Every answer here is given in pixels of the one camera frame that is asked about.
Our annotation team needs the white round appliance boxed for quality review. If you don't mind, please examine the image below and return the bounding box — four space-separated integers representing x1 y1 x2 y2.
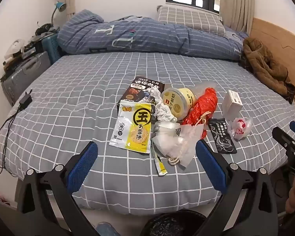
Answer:
4 39 25 59

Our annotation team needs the grey checked pillow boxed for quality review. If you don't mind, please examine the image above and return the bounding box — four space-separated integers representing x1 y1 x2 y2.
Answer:
156 5 227 35

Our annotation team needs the grey suitcase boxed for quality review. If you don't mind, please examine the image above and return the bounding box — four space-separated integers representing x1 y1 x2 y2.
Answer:
0 51 52 106

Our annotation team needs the small white box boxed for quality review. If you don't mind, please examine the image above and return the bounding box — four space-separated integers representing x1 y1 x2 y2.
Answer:
222 90 243 121

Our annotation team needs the teal suitcase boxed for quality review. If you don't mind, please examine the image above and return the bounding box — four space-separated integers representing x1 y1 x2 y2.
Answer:
41 32 63 64

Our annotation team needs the wooden headboard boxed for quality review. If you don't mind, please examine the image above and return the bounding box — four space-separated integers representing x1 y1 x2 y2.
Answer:
249 17 295 118

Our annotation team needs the black trash bin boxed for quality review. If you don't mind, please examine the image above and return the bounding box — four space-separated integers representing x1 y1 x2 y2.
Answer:
140 213 208 236

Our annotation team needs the red plastic bag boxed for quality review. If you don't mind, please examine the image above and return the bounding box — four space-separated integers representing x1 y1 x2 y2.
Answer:
181 87 218 139

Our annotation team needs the black charger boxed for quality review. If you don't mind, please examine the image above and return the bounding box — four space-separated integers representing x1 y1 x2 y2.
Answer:
19 88 33 109

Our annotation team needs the grey checked bed sheet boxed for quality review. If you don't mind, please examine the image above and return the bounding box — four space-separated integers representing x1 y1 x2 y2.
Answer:
0 50 295 210

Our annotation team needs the yellow white snack packet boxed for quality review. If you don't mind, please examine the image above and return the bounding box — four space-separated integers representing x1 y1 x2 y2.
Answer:
109 99 155 153

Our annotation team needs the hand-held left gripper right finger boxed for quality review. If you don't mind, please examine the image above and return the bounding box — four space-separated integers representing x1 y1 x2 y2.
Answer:
195 140 278 236

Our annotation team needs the clear wrapper with red print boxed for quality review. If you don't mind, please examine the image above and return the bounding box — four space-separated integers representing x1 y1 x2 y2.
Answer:
231 117 254 141

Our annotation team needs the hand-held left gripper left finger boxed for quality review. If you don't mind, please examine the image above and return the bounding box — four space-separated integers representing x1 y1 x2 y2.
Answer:
16 141 99 236

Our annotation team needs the blue striped duvet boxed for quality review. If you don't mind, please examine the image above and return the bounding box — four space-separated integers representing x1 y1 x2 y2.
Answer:
57 9 249 61

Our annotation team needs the brown fleece jacket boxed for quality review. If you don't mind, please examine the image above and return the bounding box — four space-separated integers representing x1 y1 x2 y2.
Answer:
238 37 295 105

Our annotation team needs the black tangled gadget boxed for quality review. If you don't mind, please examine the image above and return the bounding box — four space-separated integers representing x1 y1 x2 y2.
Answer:
36 23 58 35

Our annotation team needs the black sachet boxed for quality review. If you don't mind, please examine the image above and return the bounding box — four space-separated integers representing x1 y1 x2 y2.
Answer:
208 118 238 155

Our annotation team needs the blue desk lamp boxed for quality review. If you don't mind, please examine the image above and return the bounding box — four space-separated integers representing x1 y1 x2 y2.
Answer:
50 1 66 27

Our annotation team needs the foil wrapper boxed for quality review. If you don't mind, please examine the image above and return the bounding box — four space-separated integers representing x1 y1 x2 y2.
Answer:
147 88 179 123

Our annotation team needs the black snack box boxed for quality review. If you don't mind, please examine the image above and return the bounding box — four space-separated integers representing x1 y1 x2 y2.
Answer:
117 76 166 113

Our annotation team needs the black cable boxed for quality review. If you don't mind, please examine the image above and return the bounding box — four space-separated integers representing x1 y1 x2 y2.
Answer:
0 103 22 175

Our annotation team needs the yellow yogurt cup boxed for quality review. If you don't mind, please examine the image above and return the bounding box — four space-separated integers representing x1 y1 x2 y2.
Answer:
161 87 197 121

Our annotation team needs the clear drawstring bag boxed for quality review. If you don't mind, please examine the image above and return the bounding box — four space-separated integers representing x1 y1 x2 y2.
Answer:
151 121 204 168

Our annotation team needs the yellow green stick sachet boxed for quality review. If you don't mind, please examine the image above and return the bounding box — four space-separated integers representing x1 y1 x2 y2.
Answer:
154 150 168 176

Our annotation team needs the blue slipper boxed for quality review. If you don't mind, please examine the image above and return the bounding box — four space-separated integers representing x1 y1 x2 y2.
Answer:
93 224 120 236

